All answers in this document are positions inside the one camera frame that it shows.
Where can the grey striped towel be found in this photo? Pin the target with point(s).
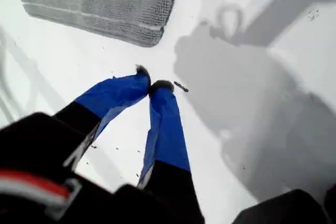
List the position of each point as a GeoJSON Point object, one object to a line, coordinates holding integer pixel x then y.
{"type": "Point", "coordinates": [92, 6]}

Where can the small dark debris piece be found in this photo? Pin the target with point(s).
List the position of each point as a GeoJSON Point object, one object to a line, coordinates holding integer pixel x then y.
{"type": "Point", "coordinates": [181, 86]}

